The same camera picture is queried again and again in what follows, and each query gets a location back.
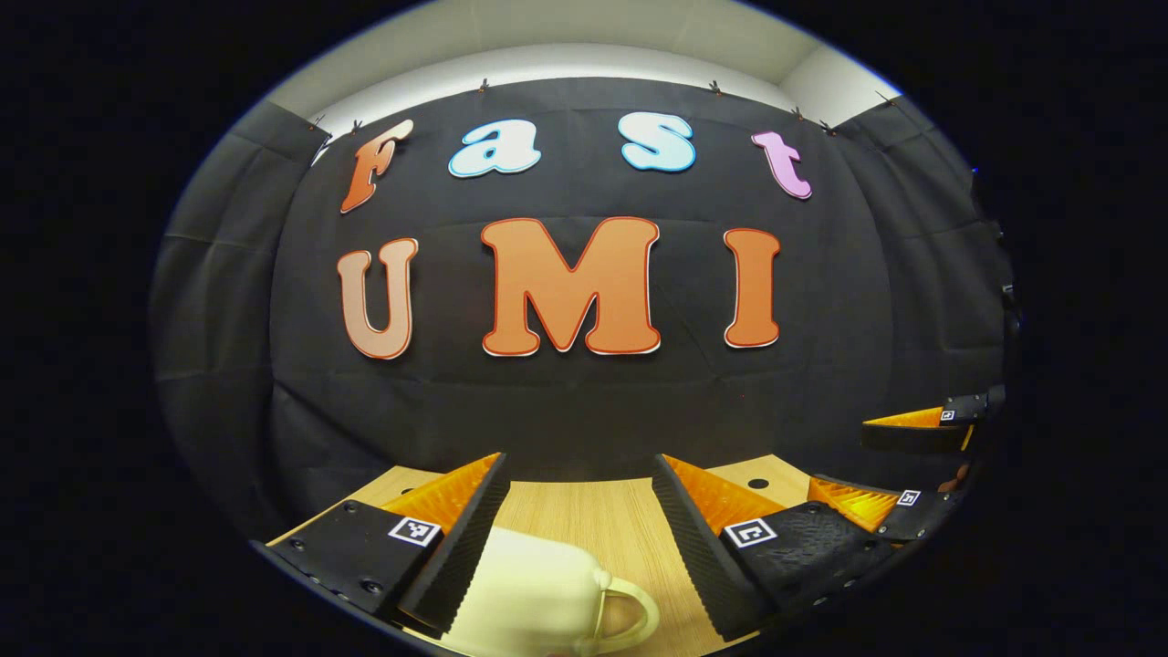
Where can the pale yellow suitcase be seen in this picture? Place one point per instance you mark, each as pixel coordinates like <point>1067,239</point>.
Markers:
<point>529,593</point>

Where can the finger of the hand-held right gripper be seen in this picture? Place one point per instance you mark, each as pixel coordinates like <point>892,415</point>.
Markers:
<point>922,513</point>
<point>912,438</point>

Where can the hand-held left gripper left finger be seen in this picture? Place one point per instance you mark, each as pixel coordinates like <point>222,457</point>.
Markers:
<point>461,552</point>

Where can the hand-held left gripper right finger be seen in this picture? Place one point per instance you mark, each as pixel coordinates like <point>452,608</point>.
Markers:
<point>693,557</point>

